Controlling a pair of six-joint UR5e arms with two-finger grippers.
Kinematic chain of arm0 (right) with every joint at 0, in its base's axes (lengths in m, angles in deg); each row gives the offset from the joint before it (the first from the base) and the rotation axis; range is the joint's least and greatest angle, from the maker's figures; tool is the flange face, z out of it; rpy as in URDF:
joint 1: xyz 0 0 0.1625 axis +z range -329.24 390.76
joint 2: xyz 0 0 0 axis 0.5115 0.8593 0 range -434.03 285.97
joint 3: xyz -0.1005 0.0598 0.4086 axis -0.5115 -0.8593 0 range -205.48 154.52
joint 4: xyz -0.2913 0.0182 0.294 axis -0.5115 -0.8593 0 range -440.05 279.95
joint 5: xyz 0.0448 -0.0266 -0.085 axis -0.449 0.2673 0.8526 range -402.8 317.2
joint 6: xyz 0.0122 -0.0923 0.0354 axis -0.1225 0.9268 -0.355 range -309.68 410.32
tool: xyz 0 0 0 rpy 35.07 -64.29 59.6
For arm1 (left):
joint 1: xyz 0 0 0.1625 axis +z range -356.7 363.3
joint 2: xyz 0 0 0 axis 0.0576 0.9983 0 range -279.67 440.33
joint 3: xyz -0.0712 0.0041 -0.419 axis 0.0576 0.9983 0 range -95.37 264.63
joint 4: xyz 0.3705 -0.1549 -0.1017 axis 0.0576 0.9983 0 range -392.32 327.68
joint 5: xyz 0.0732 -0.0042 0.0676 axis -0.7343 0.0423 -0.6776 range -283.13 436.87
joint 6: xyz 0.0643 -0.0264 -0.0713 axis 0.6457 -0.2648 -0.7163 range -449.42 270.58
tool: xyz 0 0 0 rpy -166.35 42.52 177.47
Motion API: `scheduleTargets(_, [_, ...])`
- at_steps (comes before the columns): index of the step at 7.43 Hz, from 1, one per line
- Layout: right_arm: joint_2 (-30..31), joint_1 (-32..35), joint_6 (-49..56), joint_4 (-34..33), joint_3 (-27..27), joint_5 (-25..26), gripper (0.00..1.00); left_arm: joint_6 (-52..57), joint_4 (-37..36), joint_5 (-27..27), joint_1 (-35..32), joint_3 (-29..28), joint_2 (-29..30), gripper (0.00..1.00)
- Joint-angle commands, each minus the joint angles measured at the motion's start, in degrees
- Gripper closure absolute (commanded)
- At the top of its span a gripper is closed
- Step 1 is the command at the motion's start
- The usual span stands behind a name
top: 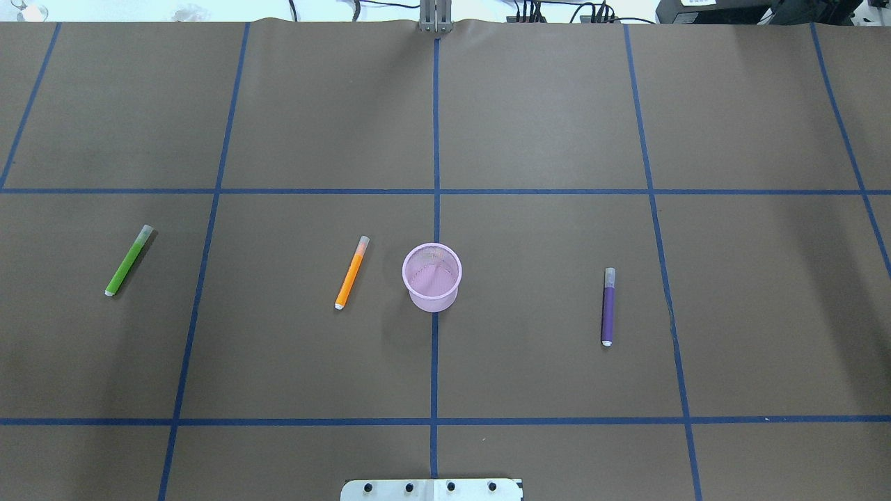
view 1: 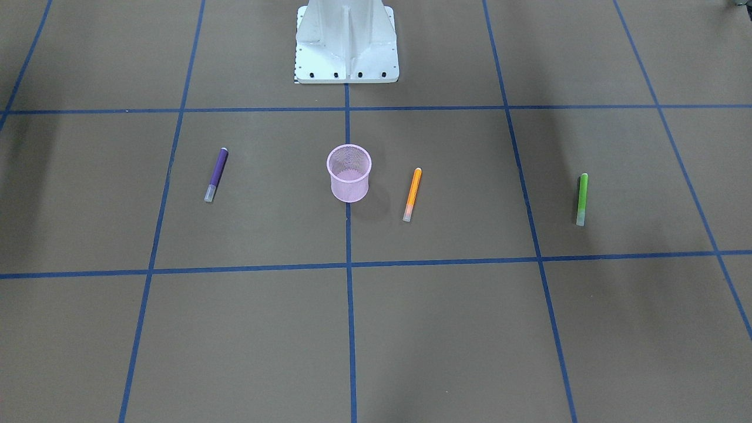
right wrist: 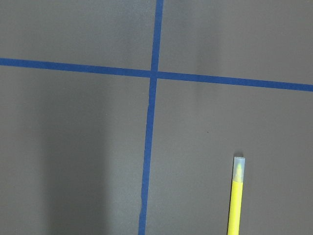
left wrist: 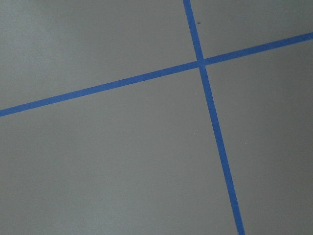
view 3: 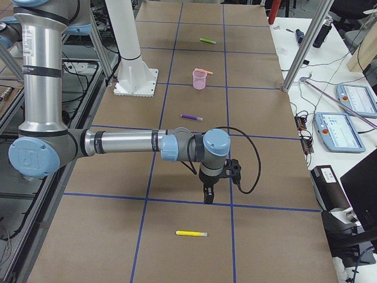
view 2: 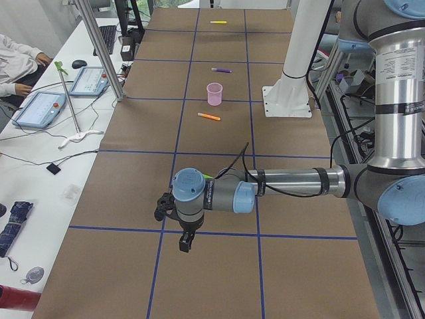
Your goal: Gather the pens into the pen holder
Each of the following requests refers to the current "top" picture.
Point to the pink mesh pen holder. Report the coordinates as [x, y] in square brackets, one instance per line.
[431, 273]

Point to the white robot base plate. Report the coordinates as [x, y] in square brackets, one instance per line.
[433, 489]

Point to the green highlighter pen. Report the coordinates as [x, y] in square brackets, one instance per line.
[128, 261]

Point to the purple highlighter pen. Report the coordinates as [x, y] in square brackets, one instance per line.
[608, 308]

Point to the aluminium frame post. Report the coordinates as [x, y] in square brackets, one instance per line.
[435, 16]

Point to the orange highlighter pen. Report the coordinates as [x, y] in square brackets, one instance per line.
[352, 272]

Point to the brown paper table mat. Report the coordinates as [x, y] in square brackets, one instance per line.
[735, 177]

